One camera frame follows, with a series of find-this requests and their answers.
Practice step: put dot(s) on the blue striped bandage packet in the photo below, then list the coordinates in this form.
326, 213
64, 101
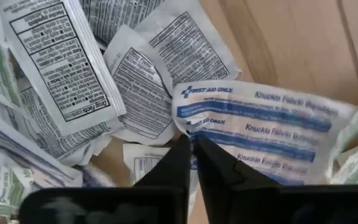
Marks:
259, 118

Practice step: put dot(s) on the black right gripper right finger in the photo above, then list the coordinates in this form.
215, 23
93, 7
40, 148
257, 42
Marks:
244, 202

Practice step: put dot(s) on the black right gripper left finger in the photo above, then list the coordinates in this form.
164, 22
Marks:
154, 199

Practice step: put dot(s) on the blue lined white packet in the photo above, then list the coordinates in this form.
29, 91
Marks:
20, 161

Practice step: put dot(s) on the white drug facts packet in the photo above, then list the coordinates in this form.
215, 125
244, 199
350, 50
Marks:
145, 161
188, 49
51, 137
141, 93
117, 18
61, 62

